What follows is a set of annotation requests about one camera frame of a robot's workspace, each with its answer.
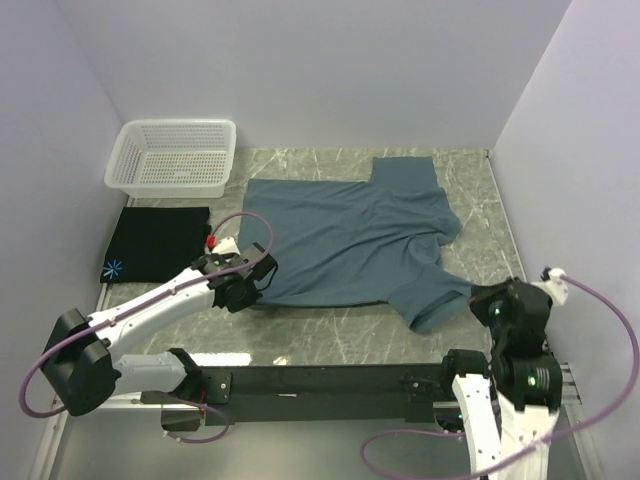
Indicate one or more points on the blue-grey t-shirt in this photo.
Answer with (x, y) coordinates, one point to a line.
(345, 244)

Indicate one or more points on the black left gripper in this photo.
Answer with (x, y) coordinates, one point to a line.
(251, 298)

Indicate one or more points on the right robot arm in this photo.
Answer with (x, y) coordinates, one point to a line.
(510, 402)

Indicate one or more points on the aluminium rail frame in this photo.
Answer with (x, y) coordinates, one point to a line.
(318, 244)

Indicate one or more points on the folded black t-shirt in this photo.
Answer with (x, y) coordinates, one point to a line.
(153, 245)

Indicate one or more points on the black base beam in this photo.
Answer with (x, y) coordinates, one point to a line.
(414, 393)

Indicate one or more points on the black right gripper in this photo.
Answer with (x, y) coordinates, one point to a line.
(480, 295)

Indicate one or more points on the white plastic basket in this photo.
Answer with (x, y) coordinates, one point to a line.
(172, 158)

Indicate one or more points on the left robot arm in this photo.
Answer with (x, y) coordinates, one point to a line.
(90, 359)

